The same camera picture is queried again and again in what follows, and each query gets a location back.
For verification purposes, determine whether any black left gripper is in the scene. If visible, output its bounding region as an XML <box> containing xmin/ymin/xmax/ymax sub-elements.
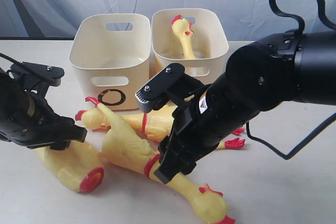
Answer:
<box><xmin>1</xmin><ymin>87</ymin><xmax>87</xmax><ymax>151</ymax></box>

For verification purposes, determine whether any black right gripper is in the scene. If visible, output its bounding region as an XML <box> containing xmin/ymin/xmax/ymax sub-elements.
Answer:
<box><xmin>153</xmin><ymin>84</ymin><xmax>252</xmax><ymax>184</ymax></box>

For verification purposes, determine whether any headless yellow rubber chicken body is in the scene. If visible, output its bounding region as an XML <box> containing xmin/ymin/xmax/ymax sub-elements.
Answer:
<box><xmin>36</xmin><ymin>141</ymin><xmax>104</xmax><ymax>193</ymax></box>

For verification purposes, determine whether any whole yellow rubber chicken front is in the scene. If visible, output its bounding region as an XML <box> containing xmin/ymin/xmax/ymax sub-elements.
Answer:
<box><xmin>85</xmin><ymin>97</ymin><xmax>235</xmax><ymax>223</ymax></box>

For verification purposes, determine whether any severed rubber chicken head neck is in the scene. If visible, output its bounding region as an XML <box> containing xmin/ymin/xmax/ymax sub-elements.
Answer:
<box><xmin>171</xmin><ymin>15</ymin><xmax>196</xmax><ymax>59</ymax></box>

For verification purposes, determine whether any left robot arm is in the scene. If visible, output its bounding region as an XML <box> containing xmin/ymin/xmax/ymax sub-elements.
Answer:
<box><xmin>1</xmin><ymin>71</ymin><xmax>87</xmax><ymax>151</ymax></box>

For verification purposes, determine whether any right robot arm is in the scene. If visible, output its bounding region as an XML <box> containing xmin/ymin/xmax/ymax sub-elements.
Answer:
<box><xmin>153</xmin><ymin>31</ymin><xmax>335</xmax><ymax>183</ymax></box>

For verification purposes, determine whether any yellow rubber chicken rear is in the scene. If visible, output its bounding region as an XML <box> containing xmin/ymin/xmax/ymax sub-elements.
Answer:
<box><xmin>74</xmin><ymin>104</ymin><xmax>246</xmax><ymax>150</ymax></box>

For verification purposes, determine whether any cream bin marked circle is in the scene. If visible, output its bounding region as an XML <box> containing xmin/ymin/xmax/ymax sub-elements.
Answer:
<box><xmin>69</xmin><ymin>13</ymin><xmax>151</xmax><ymax>110</ymax></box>

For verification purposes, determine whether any cream bin marked cross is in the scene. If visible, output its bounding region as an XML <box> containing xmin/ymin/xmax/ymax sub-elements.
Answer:
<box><xmin>152</xmin><ymin>8</ymin><xmax>229</xmax><ymax>84</ymax></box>

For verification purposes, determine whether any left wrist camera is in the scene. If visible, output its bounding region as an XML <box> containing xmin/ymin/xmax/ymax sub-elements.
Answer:
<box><xmin>7</xmin><ymin>62</ymin><xmax>65</xmax><ymax>89</ymax></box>

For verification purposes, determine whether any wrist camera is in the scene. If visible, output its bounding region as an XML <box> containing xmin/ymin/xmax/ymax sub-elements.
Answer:
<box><xmin>7</xmin><ymin>62</ymin><xmax>65</xmax><ymax>89</ymax></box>
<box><xmin>135</xmin><ymin>63</ymin><xmax>185</xmax><ymax>113</ymax></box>

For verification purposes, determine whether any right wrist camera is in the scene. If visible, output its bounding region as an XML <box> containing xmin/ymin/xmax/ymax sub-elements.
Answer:
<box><xmin>135</xmin><ymin>63</ymin><xmax>185</xmax><ymax>113</ymax></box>

